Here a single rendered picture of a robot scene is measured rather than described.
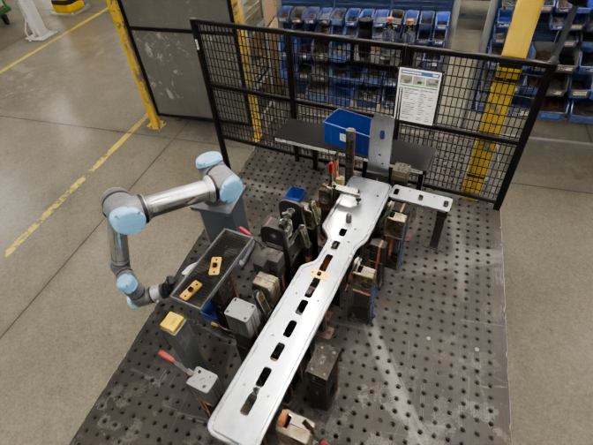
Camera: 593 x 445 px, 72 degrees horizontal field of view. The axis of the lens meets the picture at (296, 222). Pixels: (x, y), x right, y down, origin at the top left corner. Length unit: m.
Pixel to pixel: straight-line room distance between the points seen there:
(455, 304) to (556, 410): 0.96
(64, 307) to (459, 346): 2.60
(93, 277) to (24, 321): 0.51
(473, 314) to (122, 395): 1.57
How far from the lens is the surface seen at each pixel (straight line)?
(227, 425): 1.48
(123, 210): 1.60
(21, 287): 3.70
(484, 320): 2.07
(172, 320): 1.51
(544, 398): 2.81
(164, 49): 4.29
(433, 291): 2.10
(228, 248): 1.65
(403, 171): 2.13
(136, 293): 1.92
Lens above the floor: 2.37
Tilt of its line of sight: 45 degrees down
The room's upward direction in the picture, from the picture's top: 5 degrees counter-clockwise
